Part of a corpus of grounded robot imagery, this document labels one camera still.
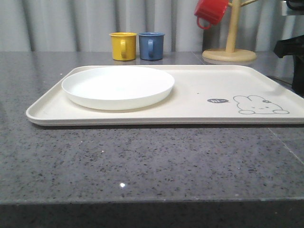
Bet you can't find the yellow enamel mug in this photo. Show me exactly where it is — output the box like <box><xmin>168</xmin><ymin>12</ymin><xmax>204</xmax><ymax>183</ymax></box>
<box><xmin>110</xmin><ymin>32</ymin><xmax>137</xmax><ymax>61</ymax></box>

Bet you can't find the blue enamel mug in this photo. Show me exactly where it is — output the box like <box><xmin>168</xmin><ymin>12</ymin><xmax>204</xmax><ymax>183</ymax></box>
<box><xmin>138</xmin><ymin>32</ymin><xmax>164</xmax><ymax>61</ymax></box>

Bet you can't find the wooden mug tree stand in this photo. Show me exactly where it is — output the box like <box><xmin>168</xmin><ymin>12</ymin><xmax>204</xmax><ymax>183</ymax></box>
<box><xmin>202</xmin><ymin>0</ymin><xmax>257</xmax><ymax>62</ymax></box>

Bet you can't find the beige rabbit serving tray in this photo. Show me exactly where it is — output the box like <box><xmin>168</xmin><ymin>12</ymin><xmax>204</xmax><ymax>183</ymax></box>
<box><xmin>26</xmin><ymin>65</ymin><xmax>304</xmax><ymax>126</ymax></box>

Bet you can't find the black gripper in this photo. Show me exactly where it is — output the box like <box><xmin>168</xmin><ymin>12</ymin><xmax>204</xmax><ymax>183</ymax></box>
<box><xmin>274</xmin><ymin>35</ymin><xmax>304</xmax><ymax>95</ymax></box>

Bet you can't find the red enamel mug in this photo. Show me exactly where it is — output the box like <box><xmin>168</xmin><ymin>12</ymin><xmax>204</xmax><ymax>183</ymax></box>
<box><xmin>194</xmin><ymin>0</ymin><xmax>229</xmax><ymax>29</ymax></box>

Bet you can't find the grey curtain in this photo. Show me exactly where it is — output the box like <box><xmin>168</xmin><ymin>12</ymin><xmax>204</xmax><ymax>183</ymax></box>
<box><xmin>0</xmin><ymin>0</ymin><xmax>304</xmax><ymax>52</ymax></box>

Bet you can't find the white round plate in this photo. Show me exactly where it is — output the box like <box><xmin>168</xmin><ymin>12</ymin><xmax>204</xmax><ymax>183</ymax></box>
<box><xmin>61</xmin><ymin>66</ymin><xmax>175</xmax><ymax>111</ymax></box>

